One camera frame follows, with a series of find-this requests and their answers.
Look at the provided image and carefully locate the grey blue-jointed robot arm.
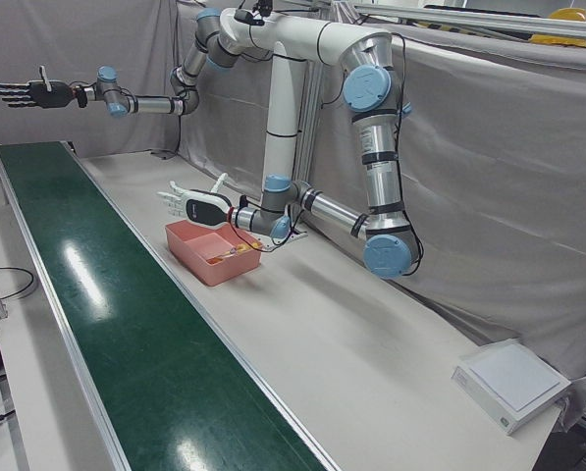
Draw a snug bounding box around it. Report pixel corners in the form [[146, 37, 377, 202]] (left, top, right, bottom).
[[74, 7, 242, 120], [228, 36, 425, 281]]

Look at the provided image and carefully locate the white flat carton box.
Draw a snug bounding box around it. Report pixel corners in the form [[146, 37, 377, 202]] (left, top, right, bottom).
[[452, 338, 572, 437]]

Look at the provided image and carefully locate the orange juice bottle yellow cap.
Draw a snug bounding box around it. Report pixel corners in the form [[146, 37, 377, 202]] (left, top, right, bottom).
[[204, 238, 261, 266]]

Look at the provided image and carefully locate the pink plastic basket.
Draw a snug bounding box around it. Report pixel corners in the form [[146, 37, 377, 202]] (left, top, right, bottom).
[[165, 219, 263, 288]]

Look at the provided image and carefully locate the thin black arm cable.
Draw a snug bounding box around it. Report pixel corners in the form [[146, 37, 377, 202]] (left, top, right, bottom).
[[226, 205, 306, 254], [149, 80, 184, 160]]

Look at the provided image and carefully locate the green conveyor belt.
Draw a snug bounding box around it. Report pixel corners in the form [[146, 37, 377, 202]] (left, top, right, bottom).
[[0, 140, 341, 471]]

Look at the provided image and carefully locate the black desk cable loop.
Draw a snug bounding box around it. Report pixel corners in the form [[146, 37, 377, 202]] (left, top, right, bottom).
[[0, 266, 36, 300]]

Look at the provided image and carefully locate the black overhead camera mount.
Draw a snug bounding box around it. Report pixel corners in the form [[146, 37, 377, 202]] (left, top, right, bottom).
[[233, 0, 274, 26]]

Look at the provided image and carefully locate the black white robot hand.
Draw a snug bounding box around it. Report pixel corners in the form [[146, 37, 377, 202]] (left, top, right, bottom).
[[0, 66, 76, 110], [157, 172, 235, 232]]

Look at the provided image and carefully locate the grey backdrop cloth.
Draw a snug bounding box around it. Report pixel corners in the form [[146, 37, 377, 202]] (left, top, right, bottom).
[[177, 19, 586, 433], [0, 0, 182, 159]]

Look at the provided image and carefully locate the yellow hard hat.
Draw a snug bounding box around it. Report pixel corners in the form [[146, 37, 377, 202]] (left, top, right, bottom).
[[549, 6, 586, 22]]

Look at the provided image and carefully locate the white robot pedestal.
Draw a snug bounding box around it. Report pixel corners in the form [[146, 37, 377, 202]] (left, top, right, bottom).
[[220, 7, 395, 249]]

